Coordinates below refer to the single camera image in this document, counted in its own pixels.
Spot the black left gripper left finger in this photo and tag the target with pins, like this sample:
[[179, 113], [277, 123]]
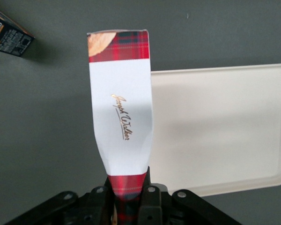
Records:
[[99, 206]]

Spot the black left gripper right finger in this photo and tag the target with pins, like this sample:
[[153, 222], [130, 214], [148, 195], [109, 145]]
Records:
[[152, 204]]

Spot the red tartan cookie box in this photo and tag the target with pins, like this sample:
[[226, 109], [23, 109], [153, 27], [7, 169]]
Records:
[[121, 105]]

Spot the pale pink plastic tray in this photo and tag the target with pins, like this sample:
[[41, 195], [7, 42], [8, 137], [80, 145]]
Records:
[[220, 131]]

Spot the dark blue cookie box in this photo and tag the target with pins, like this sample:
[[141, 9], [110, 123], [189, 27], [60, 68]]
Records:
[[7, 37]]

